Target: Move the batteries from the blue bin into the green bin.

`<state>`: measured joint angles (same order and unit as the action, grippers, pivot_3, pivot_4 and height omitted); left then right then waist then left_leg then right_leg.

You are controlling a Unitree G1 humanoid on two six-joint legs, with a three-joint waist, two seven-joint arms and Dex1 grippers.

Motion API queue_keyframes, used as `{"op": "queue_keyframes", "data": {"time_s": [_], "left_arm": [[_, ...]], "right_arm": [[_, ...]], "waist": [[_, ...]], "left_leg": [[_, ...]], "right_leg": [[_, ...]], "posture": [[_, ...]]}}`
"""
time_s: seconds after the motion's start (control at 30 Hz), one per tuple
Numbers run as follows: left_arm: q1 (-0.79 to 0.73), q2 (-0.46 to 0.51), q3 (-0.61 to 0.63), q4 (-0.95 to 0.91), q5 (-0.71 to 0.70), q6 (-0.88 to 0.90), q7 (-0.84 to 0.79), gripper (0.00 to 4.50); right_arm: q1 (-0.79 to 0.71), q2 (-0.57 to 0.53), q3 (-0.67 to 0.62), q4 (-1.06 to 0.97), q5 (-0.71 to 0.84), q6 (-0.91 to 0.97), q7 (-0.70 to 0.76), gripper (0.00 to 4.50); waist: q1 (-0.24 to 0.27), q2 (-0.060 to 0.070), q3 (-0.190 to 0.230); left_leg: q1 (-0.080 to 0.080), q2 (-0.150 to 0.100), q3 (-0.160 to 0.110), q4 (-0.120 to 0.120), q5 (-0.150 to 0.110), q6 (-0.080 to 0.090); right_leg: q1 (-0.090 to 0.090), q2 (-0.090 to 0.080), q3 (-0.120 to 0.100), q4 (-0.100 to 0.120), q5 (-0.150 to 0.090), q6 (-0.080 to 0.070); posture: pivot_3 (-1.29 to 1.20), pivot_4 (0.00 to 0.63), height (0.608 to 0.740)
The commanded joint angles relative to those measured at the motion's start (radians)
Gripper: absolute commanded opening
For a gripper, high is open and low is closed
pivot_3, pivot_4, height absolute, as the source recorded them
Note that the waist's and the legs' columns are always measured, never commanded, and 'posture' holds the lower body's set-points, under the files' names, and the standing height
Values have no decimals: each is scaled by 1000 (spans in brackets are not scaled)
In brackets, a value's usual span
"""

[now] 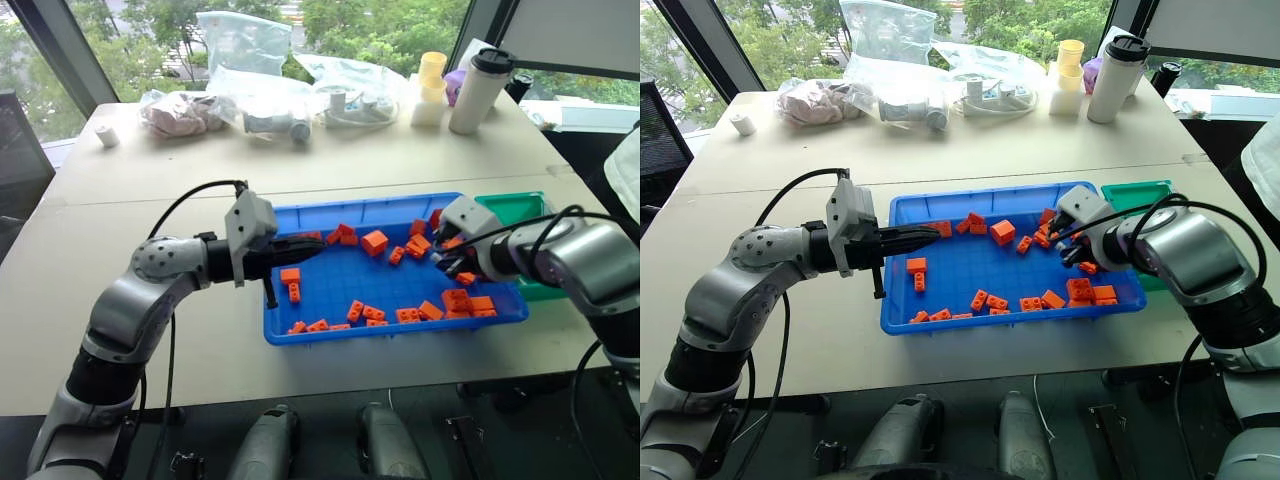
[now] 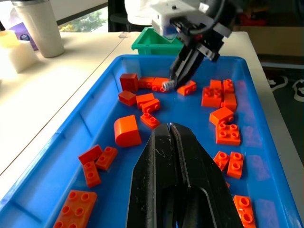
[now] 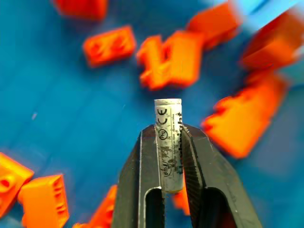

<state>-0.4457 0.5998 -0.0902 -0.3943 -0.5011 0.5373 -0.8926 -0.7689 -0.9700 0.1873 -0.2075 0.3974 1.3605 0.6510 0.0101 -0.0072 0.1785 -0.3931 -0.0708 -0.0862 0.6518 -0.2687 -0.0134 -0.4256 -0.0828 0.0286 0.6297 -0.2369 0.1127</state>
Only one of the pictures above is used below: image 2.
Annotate white block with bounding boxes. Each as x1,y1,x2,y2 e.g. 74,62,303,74
0,40,40,75

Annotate white tall tumbler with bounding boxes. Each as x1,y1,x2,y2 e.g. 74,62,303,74
11,0,66,58

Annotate orange four-stud brick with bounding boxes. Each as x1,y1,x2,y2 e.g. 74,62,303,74
201,86,224,108
215,122,241,146

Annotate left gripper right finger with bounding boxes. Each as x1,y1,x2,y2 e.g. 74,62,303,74
170,122,244,228

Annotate blue plastic bin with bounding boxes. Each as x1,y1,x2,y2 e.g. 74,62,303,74
0,54,304,228

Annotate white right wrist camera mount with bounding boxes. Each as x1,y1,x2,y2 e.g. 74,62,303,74
150,0,215,40

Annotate dark orange cube brick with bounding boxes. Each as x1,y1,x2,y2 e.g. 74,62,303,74
119,73,139,93

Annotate pale yellow cup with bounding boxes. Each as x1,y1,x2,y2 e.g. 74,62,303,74
0,30,20,49

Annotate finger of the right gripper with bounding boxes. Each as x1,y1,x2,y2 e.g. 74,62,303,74
176,49,206,88
170,46,193,83

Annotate purple printed box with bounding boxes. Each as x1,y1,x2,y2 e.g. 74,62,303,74
10,22,39,51

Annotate green plastic bin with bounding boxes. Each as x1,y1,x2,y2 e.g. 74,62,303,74
131,27,185,57

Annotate orange smooth brick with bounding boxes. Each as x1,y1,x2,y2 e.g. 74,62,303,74
209,79,224,90

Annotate dark chair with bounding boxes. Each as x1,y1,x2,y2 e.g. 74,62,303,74
110,13,130,33

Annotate orange two-stud brick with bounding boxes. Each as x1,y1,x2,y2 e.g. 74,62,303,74
213,151,231,172
233,195,257,228
140,112,161,130
138,76,156,89
151,77,171,93
177,80,198,96
82,161,102,189
226,152,245,179
141,98,161,114
95,146,118,171
222,78,236,94

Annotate brown cardboard box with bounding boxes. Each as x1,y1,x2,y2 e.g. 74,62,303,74
233,25,304,58

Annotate large orange rounded brick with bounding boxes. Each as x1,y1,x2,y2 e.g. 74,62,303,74
114,114,143,148

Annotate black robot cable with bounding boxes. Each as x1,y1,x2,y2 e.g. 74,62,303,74
187,0,229,34

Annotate white shoe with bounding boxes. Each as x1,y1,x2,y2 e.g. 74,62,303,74
292,79,304,103
267,76,289,92

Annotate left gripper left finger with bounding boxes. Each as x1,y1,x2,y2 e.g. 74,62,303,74
126,123,184,228

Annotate orange six-stud plate brick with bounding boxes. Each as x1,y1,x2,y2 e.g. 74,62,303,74
52,190,98,228

